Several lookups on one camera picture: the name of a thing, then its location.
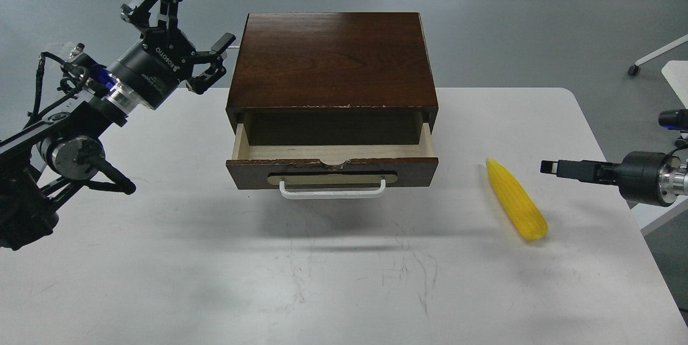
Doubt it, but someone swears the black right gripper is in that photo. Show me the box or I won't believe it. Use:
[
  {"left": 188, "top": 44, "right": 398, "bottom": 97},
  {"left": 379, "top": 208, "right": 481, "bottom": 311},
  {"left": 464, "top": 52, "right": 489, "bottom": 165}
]
[{"left": 540, "top": 152, "right": 682, "bottom": 206}]

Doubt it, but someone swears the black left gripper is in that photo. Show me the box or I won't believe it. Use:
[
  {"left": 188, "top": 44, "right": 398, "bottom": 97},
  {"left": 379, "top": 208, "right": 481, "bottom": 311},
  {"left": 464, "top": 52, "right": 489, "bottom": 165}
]
[{"left": 110, "top": 0, "right": 236, "bottom": 110}]

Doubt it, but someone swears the yellow corn cob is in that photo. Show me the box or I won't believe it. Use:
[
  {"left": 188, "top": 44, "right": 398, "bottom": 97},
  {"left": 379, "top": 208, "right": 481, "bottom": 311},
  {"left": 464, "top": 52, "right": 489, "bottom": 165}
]
[{"left": 485, "top": 158, "right": 549, "bottom": 241}]

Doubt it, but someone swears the wooden drawer with white handle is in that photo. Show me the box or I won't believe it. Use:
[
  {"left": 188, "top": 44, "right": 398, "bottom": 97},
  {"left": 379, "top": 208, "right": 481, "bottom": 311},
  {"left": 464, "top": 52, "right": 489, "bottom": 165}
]
[{"left": 226, "top": 123, "right": 439, "bottom": 199}]

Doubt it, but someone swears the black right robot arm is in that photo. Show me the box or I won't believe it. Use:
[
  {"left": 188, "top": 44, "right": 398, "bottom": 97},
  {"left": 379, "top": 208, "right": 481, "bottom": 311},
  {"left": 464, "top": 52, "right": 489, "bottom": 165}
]
[{"left": 540, "top": 141, "right": 687, "bottom": 206}]

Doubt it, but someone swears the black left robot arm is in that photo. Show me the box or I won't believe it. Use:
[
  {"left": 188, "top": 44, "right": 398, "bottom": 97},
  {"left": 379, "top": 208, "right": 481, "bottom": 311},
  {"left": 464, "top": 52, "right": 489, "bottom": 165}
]
[{"left": 1, "top": 0, "right": 235, "bottom": 250}]

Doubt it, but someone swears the dark wooden drawer cabinet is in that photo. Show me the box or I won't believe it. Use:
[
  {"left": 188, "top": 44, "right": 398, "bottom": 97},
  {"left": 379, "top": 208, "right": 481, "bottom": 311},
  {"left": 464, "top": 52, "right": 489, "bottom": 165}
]
[{"left": 226, "top": 12, "right": 439, "bottom": 145}]

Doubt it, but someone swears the white chair leg with caster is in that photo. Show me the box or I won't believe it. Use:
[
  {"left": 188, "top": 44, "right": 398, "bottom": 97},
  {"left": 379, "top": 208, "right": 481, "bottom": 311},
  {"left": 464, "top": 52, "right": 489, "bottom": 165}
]
[{"left": 627, "top": 34, "right": 687, "bottom": 77}]

